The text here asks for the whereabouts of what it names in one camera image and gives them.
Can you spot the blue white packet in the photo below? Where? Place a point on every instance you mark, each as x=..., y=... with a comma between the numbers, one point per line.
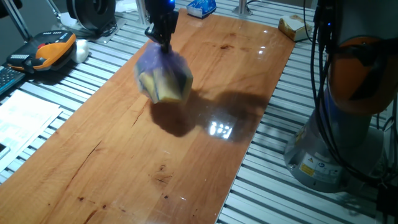
x=202, y=7

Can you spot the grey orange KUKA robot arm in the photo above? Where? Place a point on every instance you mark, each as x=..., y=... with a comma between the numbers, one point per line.
x=342, y=140

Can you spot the dark smartphone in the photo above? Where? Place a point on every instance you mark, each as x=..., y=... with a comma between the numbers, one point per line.
x=3, y=152

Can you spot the orange black teach pendant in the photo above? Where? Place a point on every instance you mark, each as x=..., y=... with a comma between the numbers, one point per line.
x=46, y=51

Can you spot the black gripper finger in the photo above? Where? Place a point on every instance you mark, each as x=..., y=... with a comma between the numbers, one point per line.
x=170, y=40
x=160, y=39

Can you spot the dark keyboard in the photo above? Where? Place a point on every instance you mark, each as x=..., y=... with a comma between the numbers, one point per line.
x=9, y=77

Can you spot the metal post with base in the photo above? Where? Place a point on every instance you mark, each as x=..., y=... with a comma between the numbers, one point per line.
x=242, y=7

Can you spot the black round blower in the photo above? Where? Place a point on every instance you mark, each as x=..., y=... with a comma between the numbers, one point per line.
x=90, y=12

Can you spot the yellow white box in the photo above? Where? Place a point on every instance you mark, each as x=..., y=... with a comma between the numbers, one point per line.
x=293, y=28

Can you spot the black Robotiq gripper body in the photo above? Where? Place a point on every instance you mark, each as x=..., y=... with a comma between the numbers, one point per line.
x=163, y=17

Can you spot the white paper sheet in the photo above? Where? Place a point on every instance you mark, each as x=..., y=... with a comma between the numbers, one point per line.
x=126, y=5

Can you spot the black connector with blue light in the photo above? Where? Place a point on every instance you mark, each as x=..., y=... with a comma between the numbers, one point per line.
x=321, y=25

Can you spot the blue translucent plastic bag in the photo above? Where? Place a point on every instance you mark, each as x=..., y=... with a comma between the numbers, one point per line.
x=161, y=65

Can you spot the grey tripod leg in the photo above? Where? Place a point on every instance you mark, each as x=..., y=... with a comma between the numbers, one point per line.
x=53, y=11
x=18, y=21

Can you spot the white rounded object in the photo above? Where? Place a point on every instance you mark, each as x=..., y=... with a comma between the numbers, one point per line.
x=81, y=51

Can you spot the white printed paper stack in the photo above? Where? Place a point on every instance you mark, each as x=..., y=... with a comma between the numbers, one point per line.
x=25, y=121

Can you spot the aluminium profile post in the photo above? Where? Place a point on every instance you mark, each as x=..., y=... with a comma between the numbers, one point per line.
x=140, y=12

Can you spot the yellow green sponges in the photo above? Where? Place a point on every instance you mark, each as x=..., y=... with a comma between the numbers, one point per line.
x=124, y=155

